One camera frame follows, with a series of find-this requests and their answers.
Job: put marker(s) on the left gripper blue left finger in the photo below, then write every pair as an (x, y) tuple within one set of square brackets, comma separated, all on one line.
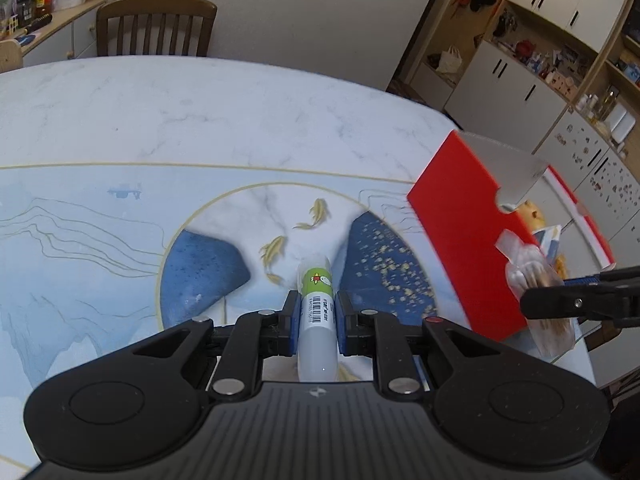
[(242, 348)]

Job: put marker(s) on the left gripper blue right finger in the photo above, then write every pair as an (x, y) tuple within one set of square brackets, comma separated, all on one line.
[(382, 338)]

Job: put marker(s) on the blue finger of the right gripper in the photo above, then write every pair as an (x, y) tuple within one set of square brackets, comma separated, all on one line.
[(616, 275), (606, 302)]

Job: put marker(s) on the white green tube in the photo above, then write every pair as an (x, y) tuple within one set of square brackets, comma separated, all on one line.
[(317, 336)]

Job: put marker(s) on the spotted yellow plush toy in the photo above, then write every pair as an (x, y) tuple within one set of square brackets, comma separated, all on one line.
[(532, 216)]

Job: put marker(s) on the orange snack packet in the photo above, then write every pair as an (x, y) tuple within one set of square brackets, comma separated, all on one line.
[(559, 265)]

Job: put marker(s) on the white grey tissue pack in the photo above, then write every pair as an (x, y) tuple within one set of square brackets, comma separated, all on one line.
[(548, 240)]

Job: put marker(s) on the red shoe box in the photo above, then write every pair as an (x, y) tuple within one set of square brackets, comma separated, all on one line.
[(465, 199)]

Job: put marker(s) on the white storage cabinets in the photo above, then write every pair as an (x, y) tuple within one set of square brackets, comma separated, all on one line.
[(555, 78)]

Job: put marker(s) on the white tote bag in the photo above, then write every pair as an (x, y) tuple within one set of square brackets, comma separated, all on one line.
[(450, 61)]

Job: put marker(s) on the brown wooden chair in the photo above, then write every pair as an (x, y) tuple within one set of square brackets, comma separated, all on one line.
[(155, 27)]

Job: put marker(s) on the white sideboard cabinet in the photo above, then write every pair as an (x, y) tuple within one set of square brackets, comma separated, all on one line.
[(71, 34)]

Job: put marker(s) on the wooden child chair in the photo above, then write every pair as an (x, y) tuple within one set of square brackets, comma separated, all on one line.
[(11, 57)]

